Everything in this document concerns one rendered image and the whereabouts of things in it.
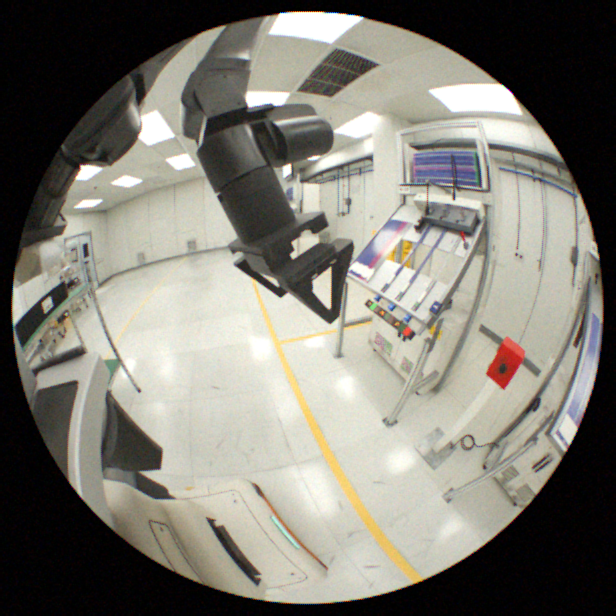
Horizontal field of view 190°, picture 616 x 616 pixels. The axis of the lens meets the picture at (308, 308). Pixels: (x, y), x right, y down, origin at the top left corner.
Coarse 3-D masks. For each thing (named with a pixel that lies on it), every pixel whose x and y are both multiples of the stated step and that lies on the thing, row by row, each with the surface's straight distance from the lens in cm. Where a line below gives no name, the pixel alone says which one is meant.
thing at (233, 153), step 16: (240, 128) 18; (256, 128) 21; (272, 128) 20; (208, 144) 18; (224, 144) 17; (240, 144) 17; (256, 144) 18; (272, 144) 20; (208, 160) 18; (224, 160) 17; (240, 160) 17; (256, 160) 17; (272, 160) 21; (208, 176) 18; (224, 176) 17; (240, 176) 17
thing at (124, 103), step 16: (176, 48) 33; (144, 64) 28; (160, 64) 30; (128, 80) 23; (144, 80) 27; (112, 96) 22; (128, 96) 22; (144, 96) 29; (96, 112) 22; (112, 112) 21; (80, 128) 22; (96, 128) 21; (112, 128) 22; (64, 144) 23; (80, 144) 22; (128, 144) 27
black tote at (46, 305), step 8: (56, 288) 146; (64, 288) 151; (48, 296) 141; (56, 296) 145; (64, 296) 150; (40, 304) 137; (48, 304) 140; (56, 304) 144; (32, 312) 133; (40, 312) 136; (48, 312) 139; (24, 320) 130; (32, 320) 132; (40, 320) 135; (16, 328) 127; (24, 328) 129; (32, 328) 132; (24, 336) 128; (24, 344) 128
